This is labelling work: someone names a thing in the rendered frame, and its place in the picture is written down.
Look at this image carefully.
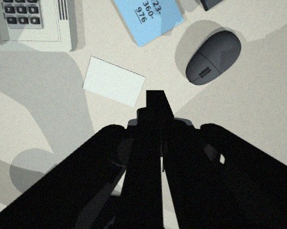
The white rectangular sheet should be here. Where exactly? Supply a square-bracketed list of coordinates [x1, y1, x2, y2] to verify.
[83, 56, 146, 107]

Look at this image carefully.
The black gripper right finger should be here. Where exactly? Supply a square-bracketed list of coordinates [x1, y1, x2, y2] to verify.
[155, 90, 287, 229]

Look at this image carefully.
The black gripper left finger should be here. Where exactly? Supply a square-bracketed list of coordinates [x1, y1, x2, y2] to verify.
[0, 90, 165, 229]

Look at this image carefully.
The dark grey computer mouse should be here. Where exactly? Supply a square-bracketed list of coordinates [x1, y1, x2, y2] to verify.
[186, 31, 241, 86]

